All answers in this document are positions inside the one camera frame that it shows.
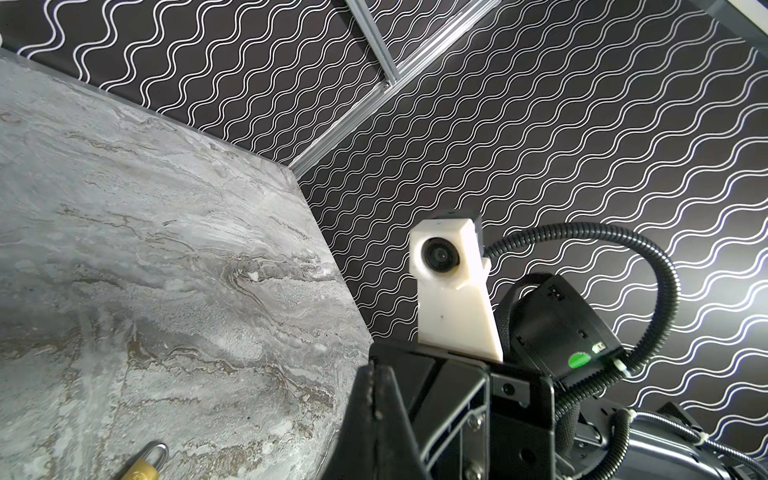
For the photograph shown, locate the brass padlock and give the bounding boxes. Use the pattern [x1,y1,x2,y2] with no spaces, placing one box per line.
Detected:
[121,441,170,480]

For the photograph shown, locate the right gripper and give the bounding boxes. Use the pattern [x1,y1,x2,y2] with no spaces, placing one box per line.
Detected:
[369,340,555,479]

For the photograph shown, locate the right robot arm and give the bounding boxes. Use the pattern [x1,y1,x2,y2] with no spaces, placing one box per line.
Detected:
[370,272,767,479]

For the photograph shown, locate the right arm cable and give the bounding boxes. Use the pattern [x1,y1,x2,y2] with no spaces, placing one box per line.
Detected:
[482,221,768,480]

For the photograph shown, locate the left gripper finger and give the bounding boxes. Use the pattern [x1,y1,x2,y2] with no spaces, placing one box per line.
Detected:
[322,362,429,480]

